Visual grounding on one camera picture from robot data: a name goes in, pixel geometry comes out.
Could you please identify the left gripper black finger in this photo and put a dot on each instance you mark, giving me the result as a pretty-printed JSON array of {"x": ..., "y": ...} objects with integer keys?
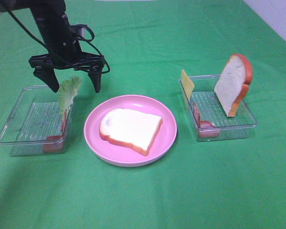
[
  {"x": 47, "y": 75},
  {"x": 95, "y": 77}
]

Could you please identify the left clear plastic tray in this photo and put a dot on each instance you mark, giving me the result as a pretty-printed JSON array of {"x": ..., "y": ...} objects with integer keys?
[{"x": 35, "y": 116}]

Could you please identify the pink round plate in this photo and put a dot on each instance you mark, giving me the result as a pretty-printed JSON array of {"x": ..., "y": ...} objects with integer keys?
[{"x": 122, "y": 156}]

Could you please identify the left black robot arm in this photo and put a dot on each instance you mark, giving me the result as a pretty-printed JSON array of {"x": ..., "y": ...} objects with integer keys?
[{"x": 60, "y": 39}]

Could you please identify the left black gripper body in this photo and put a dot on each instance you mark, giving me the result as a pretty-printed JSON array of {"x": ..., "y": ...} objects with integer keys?
[{"x": 65, "y": 56}]

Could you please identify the right clear plastic tray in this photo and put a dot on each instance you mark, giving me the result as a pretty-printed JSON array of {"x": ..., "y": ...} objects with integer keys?
[{"x": 223, "y": 127}]

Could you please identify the bacon strip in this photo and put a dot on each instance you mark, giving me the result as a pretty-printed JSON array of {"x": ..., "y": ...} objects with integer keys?
[
  {"x": 203, "y": 125},
  {"x": 58, "y": 144}
]

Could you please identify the green lettuce leaf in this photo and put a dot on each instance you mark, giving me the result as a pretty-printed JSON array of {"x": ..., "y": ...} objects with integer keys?
[{"x": 68, "y": 90}]

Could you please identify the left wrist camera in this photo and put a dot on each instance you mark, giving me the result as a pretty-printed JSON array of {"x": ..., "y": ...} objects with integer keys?
[{"x": 78, "y": 31}]

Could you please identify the yellow cheese slice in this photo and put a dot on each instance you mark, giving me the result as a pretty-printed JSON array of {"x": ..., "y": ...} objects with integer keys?
[{"x": 187, "y": 84}]

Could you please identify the clear plastic tray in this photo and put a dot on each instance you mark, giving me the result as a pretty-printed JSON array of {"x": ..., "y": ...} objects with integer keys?
[
  {"x": 35, "y": 116},
  {"x": 223, "y": 127}
]

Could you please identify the white bread slice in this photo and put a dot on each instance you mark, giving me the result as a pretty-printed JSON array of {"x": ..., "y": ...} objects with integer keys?
[
  {"x": 130, "y": 128},
  {"x": 233, "y": 84}
]

